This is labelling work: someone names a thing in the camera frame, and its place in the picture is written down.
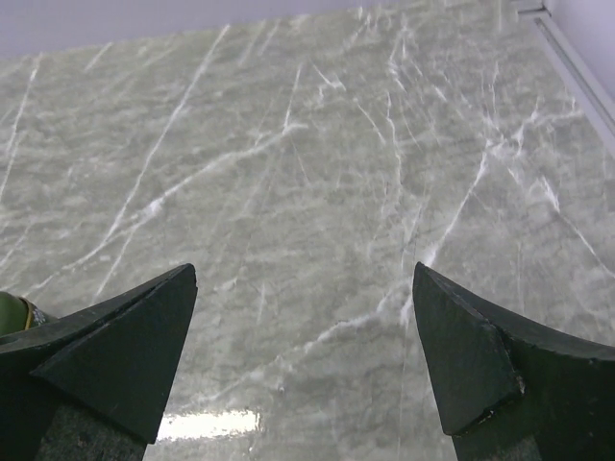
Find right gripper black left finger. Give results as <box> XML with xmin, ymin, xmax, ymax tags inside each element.
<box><xmin>1</xmin><ymin>264</ymin><xmax>197</xmax><ymax>460</ymax></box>

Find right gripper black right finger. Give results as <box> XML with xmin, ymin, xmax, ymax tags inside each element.
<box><xmin>412</xmin><ymin>263</ymin><xmax>614</xmax><ymax>461</ymax></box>

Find green cookie tin box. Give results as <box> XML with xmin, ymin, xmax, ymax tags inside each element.
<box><xmin>0</xmin><ymin>291</ymin><xmax>57</xmax><ymax>336</ymax></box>

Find aluminium right side rail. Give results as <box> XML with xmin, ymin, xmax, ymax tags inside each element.
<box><xmin>511</xmin><ymin>1</ymin><xmax>614</xmax><ymax>154</ymax></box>

